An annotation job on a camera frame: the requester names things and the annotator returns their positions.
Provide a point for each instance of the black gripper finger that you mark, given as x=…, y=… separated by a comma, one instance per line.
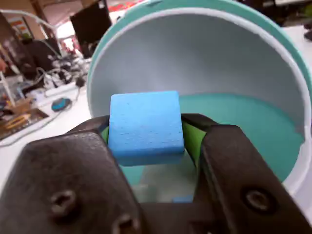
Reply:
x=63, y=175
x=239, y=180

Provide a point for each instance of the blue lego block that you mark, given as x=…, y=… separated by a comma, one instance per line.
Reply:
x=146, y=126

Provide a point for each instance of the teal whale-shaped bin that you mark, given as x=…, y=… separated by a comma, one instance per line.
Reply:
x=195, y=61

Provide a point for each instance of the blue computer mouse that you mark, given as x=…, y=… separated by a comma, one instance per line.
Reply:
x=60, y=104

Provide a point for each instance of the white power strip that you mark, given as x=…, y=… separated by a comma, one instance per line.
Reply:
x=61, y=89

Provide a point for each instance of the black computer monitor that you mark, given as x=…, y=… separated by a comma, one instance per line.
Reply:
x=91, y=26

